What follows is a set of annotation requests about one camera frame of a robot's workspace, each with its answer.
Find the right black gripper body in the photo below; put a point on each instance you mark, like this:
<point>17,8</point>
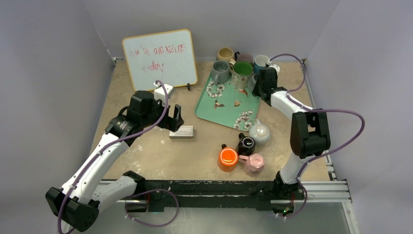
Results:
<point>261,85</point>

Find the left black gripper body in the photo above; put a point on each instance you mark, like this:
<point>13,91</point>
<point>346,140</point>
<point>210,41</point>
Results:
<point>157,111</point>

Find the blue teal mug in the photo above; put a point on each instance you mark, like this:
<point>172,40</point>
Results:
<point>260,62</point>

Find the cream white mug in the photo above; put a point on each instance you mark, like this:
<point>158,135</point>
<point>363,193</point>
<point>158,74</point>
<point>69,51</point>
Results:
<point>241,73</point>

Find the mauve purple mug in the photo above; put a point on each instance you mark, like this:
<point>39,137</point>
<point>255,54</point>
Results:
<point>244,56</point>

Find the grey mug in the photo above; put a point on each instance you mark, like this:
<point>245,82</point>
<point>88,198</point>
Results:
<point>220,72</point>

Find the beige brown mug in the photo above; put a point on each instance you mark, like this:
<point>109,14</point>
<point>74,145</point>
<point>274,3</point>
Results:
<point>226,54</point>

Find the orange mug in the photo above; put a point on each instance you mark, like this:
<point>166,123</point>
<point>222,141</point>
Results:
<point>227,158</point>

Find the black mug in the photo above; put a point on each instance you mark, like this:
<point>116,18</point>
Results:
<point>246,145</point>

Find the pink faceted mug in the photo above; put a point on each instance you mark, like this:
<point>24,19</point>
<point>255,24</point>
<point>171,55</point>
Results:
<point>253,165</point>

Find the grey-blue upside-down mug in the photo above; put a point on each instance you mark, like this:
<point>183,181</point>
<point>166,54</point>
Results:
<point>251,83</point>

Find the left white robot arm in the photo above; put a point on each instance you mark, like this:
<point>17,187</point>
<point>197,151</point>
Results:
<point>96,171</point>

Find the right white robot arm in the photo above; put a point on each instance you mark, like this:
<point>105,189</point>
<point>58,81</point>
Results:
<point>309,134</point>

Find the white speckled mug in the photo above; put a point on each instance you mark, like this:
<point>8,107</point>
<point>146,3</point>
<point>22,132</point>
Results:
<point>259,132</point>

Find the small white card box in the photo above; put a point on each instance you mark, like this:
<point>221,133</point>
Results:
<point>183,132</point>

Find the green floral tray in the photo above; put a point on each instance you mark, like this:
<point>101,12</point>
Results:
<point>226,105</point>

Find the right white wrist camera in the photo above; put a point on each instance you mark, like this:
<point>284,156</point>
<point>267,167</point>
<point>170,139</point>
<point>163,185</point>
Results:
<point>275,66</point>

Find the white whiteboard yellow frame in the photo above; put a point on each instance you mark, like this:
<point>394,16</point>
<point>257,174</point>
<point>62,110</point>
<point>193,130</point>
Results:
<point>166,56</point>

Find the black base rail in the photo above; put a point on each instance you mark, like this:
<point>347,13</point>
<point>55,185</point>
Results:
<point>258,195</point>

